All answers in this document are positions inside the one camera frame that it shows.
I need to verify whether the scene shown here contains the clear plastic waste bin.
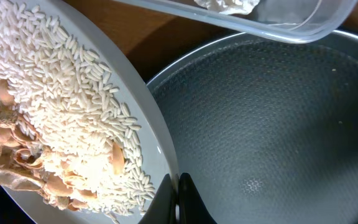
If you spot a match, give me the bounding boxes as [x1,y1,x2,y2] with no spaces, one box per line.
[119,0,357,44]

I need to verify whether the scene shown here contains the white tissue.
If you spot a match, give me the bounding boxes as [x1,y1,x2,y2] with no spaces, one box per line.
[195,0,260,15]

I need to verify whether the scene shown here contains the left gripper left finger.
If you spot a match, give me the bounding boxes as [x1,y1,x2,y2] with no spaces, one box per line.
[139,174,176,224]

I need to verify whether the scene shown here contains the round black serving tray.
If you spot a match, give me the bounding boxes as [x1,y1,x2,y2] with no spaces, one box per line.
[147,30,358,223]

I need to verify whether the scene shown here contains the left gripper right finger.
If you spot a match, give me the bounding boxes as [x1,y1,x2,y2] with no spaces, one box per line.
[178,173,216,224]

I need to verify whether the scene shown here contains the grey plate with food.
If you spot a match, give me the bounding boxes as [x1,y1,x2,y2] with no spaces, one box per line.
[0,1,178,223]

